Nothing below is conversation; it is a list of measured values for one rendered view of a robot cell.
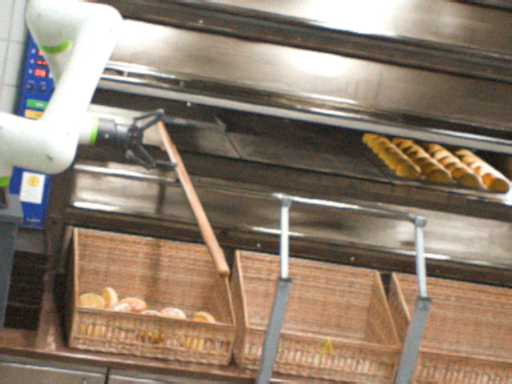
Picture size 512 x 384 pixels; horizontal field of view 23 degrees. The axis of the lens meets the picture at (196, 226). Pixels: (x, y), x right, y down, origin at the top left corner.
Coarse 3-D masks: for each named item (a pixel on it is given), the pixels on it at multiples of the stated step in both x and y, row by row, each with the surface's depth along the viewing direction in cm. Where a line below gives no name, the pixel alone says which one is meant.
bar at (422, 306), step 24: (96, 168) 411; (216, 192) 418; (240, 192) 419; (264, 192) 421; (384, 216) 428; (408, 216) 429; (288, 288) 407; (408, 336) 420; (264, 360) 414; (408, 360) 420
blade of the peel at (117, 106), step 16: (96, 96) 519; (112, 96) 525; (96, 112) 491; (112, 112) 491; (128, 112) 492; (144, 112) 507; (176, 112) 518; (192, 112) 524; (208, 112) 531; (208, 128) 498; (224, 128) 499
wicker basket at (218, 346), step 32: (96, 256) 453; (128, 256) 455; (160, 256) 457; (192, 256) 460; (96, 288) 454; (128, 288) 456; (160, 288) 458; (192, 288) 460; (224, 288) 444; (96, 320) 414; (128, 320) 415; (160, 320) 417; (192, 320) 418; (224, 320) 437; (128, 352) 418; (160, 352) 420; (192, 352) 425; (224, 352) 424
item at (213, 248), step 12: (168, 132) 468; (168, 144) 448; (180, 168) 417; (180, 180) 407; (192, 192) 390; (192, 204) 380; (204, 216) 368; (204, 228) 356; (204, 240) 351; (216, 252) 336; (216, 264) 329
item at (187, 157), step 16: (112, 144) 447; (144, 144) 453; (160, 160) 451; (192, 160) 453; (208, 160) 453; (224, 160) 454; (240, 160) 457; (272, 176) 458; (288, 176) 459; (304, 176) 460; (320, 176) 460; (336, 176) 462; (352, 176) 467; (384, 192) 465; (400, 192) 466; (416, 192) 467; (432, 192) 468; (448, 192) 471; (480, 208) 472; (496, 208) 473
